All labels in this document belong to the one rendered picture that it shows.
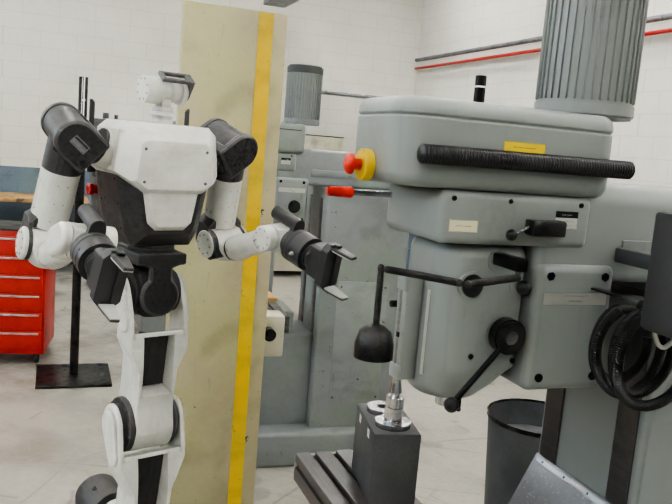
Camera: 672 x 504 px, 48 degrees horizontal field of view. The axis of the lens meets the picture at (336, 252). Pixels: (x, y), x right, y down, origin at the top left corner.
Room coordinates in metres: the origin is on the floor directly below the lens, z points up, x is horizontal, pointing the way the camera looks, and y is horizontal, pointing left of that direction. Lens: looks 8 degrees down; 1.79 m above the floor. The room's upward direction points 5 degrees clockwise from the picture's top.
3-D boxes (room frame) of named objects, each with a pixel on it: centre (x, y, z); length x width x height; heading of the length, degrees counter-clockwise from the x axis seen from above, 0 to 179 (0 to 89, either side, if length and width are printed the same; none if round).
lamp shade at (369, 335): (1.33, -0.08, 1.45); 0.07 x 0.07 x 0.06
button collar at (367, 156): (1.42, -0.04, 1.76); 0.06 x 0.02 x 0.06; 21
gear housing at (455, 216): (1.51, -0.30, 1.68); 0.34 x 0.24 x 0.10; 111
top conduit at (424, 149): (1.38, -0.34, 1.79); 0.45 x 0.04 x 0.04; 111
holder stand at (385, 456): (1.86, -0.17, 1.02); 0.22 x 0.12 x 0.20; 10
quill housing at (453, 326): (1.50, -0.26, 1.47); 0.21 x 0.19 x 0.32; 21
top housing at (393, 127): (1.51, -0.27, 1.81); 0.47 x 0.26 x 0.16; 111
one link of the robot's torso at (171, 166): (1.92, 0.50, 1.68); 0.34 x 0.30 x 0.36; 131
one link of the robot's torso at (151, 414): (1.89, 0.47, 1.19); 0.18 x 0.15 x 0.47; 129
